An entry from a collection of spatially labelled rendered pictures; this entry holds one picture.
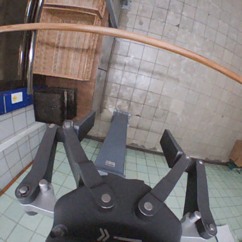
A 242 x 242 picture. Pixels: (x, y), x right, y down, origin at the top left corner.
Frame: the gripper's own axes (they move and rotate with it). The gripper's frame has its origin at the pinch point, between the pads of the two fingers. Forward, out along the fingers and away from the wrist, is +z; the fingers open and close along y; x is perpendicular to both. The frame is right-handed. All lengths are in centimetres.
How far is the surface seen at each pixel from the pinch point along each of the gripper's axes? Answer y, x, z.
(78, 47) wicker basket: -58, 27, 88
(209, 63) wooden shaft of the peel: 27.3, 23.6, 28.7
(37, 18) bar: -52, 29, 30
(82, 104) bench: -44, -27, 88
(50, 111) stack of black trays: -60, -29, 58
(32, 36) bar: -53, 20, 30
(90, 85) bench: -39, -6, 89
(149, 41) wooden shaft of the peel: 1.1, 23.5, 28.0
